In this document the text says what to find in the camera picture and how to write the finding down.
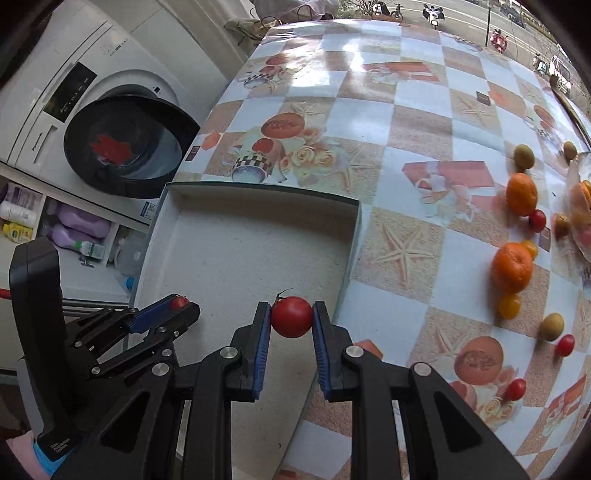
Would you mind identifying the large red cherry tomato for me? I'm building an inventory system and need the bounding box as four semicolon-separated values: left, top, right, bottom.
270;289;314;339

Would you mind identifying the white washing machine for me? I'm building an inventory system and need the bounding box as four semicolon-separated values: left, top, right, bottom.
1;1;226;224

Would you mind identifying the green kiwi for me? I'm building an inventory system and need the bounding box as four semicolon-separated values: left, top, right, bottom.
539;312;565;342
513;144;535;171

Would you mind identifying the yellow tomato beside tangerine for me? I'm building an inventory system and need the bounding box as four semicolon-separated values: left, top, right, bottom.
520;240;538;260

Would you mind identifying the clear glass fruit bowl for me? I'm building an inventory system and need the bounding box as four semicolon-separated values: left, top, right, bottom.
566;152;590;261

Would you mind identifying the small red cherry tomato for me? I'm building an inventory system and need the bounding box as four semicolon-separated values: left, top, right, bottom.
170;296;189;311

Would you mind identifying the red tomato beside tangerine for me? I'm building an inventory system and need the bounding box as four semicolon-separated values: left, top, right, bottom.
528;209;547;233

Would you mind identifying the yellow cherry tomato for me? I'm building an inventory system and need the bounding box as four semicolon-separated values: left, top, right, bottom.
497;294;522;320

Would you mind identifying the lower orange tangerine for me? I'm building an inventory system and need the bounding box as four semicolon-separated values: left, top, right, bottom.
491;242;533;294

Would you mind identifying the brown fruit behind bowl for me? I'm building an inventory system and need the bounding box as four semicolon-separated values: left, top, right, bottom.
563;141;578;163

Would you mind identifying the brown fruit near bowl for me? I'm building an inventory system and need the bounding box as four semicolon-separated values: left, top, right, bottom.
552;212;571;240

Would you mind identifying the patterned tablecloth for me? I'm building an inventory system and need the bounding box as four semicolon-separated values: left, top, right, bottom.
178;20;590;479

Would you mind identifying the upper orange tangerine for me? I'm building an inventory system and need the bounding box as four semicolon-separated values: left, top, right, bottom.
505;173;538;217

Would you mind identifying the orange tangerine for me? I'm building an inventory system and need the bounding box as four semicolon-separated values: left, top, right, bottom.
505;173;538;217
491;242;533;294

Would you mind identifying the white shallow tray box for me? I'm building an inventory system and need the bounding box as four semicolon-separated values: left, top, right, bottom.
132;182;361;479

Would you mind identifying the green kiwi far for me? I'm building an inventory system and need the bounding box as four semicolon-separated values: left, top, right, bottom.
513;144;535;171

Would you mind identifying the green kiwi near front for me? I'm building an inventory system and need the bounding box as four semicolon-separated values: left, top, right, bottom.
539;312;565;342

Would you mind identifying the purple detergent bottle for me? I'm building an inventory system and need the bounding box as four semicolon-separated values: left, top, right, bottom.
56;204;111;239

